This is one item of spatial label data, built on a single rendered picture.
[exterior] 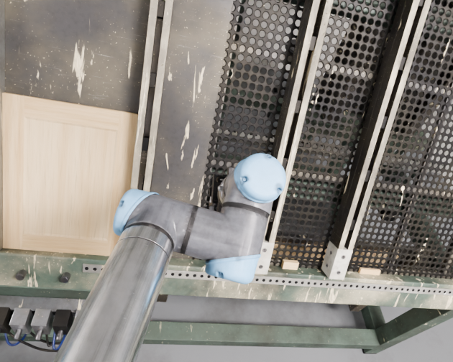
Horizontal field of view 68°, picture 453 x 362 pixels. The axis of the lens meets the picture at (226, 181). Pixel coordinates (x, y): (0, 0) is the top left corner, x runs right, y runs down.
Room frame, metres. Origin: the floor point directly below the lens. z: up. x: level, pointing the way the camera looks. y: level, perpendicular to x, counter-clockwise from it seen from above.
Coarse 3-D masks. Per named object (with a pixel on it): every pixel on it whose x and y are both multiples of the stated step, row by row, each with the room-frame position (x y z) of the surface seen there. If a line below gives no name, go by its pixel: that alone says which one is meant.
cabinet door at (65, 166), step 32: (32, 128) 0.63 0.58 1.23; (64, 128) 0.66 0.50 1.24; (96, 128) 0.70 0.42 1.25; (128, 128) 0.73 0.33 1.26; (32, 160) 0.58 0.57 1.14; (64, 160) 0.61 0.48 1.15; (96, 160) 0.65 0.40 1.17; (128, 160) 0.68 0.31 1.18; (32, 192) 0.53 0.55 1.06; (64, 192) 0.56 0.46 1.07; (96, 192) 0.60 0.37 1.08; (32, 224) 0.48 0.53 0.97; (64, 224) 0.51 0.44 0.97; (96, 224) 0.54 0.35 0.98
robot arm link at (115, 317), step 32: (128, 192) 0.28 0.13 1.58; (128, 224) 0.24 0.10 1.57; (160, 224) 0.25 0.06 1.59; (192, 224) 0.27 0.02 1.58; (128, 256) 0.18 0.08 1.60; (160, 256) 0.20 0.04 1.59; (96, 288) 0.13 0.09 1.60; (128, 288) 0.14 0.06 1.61; (160, 288) 0.17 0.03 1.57; (96, 320) 0.10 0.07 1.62; (128, 320) 0.11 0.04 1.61; (64, 352) 0.06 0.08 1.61; (96, 352) 0.07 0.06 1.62; (128, 352) 0.08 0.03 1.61
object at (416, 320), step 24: (408, 312) 0.96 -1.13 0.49; (432, 312) 0.91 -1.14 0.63; (0, 336) 0.30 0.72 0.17; (48, 336) 0.36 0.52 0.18; (168, 336) 0.54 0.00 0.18; (192, 336) 0.58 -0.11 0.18; (216, 336) 0.62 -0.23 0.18; (240, 336) 0.66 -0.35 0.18; (264, 336) 0.71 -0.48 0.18; (288, 336) 0.75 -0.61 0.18; (312, 336) 0.80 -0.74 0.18; (336, 336) 0.85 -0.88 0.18; (360, 336) 0.90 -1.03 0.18; (384, 336) 0.92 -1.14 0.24; (408, 336) 0.90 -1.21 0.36
